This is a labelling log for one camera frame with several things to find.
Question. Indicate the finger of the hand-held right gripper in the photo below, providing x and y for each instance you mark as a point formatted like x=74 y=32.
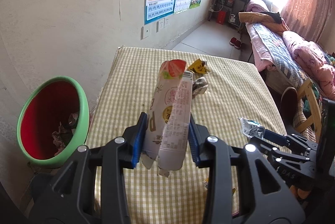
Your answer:
x=274 y=137
x=267 y=145

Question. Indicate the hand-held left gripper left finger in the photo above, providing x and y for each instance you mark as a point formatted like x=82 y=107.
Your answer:
x=137 y=142

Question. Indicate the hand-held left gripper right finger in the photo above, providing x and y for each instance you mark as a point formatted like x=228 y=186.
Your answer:
x=193 y=142

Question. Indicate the silver plastic wrapper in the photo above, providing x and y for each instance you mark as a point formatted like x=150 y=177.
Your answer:
x=248 y=126

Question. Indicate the grey strawberry print wrapper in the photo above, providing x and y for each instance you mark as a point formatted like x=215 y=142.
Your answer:
x=170 y=114

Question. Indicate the pink paper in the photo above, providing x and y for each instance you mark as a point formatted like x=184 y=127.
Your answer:
x=60 y=136

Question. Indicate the green bin with red inside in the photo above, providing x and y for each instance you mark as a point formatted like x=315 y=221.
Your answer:
x=47 y=114

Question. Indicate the person's right hand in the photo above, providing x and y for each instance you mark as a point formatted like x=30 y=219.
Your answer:
x=298 y=192

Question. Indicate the wooden chair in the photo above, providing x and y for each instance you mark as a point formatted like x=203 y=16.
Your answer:
x=311 y=101

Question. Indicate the small orange wrapper piece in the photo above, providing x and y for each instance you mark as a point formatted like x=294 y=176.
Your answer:
x=205 y=183

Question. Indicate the brown and silver wrapper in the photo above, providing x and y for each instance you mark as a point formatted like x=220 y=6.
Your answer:
x=200 y=85

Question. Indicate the beige checked tablecloth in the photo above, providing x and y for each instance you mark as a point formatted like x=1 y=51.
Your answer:
x=130 y=77

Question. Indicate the yellow and black snack wrapper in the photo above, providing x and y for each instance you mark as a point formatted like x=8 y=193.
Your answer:
x=199 y=66

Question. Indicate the pink flowered blanket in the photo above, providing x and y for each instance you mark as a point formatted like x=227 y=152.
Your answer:
x=311 y=59

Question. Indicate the blue patchwork quilt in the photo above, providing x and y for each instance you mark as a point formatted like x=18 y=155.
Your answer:
x=277 y=48

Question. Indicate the pink bed sheet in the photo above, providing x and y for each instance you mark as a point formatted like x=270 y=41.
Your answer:
x=257 y=48

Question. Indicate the red shoe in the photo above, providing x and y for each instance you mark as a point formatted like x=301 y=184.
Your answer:
x=238 y=44
x=232 y=41

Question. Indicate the tan pillow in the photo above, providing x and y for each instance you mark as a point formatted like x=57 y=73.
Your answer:
x=259 y=19

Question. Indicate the black cloth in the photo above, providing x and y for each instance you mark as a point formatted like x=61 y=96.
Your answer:
x=272 y=15

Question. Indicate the red box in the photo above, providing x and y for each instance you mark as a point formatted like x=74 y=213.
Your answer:
x=221 y=17

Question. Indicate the pink pillow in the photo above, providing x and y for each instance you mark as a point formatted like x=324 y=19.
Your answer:
x=257 y=5

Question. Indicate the white wall plate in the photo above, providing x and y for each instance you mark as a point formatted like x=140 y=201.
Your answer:
x=145 y=32

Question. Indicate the white wall socket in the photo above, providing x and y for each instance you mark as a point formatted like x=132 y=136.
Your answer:
x=166 y=22
x=159 y=26

